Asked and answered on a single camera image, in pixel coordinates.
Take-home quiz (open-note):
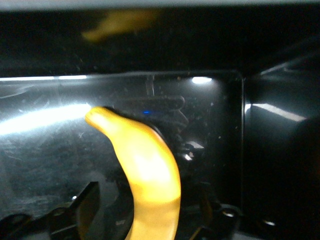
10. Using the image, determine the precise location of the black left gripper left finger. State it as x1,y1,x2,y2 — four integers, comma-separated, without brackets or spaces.
0,181,101,240

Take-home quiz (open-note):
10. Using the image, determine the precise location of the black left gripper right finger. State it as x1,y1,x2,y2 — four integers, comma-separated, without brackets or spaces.
189,189,283,240

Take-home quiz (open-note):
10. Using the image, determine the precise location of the yellow banana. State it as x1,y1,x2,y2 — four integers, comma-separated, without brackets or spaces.
84,106,182,240

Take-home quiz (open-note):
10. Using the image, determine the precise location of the black plastic box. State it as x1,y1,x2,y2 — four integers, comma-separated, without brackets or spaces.
0,6,320,240

